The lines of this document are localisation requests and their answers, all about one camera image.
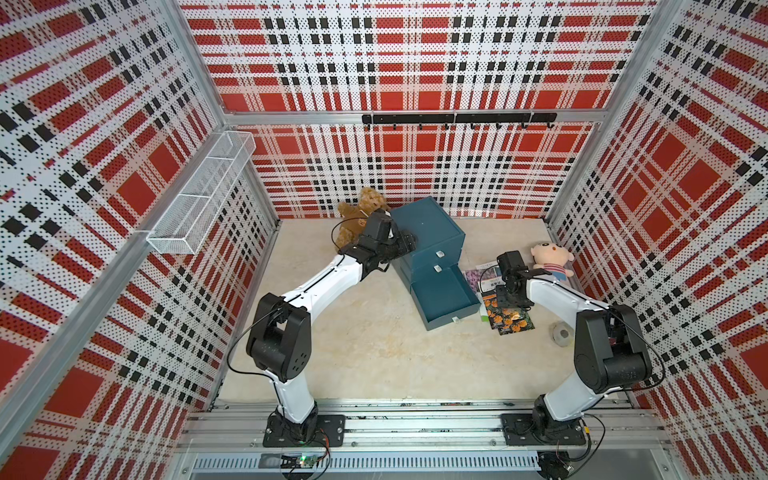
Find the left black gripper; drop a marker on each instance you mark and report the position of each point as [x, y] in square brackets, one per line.
[405, 242]

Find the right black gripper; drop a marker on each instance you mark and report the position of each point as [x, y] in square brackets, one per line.
[503, 302]

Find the orange marigold seed bag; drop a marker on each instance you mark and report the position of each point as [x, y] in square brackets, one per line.
[489, 307]
[507, 321]

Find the green white seed bag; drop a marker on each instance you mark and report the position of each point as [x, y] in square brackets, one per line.
[486, 265]

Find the teal drawer cabinet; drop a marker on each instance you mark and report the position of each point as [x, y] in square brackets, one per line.
[422, 215]

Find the teal bottom drawer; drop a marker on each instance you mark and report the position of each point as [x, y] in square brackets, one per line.
[444, 298]

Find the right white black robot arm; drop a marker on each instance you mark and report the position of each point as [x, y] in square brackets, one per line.
[609, 352]

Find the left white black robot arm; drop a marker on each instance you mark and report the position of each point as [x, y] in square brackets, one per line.
[280, 338]

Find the pink plush doll blue body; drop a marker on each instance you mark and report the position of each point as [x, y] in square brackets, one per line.
[554, 259]

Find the brown teddy bear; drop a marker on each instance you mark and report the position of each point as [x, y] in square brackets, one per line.
[355, 215]

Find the grey yellow small plush toy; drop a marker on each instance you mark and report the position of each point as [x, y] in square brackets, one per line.
[562, 334]

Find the green circuit board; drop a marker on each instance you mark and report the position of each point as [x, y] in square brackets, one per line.
[299, 462]

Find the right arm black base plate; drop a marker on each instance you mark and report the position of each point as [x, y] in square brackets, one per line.
[528, 430]

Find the black hook rail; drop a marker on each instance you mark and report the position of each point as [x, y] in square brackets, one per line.
[521, 118]

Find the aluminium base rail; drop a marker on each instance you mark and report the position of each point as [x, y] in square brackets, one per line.
[411, 439]

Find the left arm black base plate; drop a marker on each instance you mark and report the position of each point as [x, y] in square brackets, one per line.
[317, 430]

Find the white wire mesh basket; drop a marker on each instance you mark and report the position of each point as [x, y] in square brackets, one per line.
[186, 223]

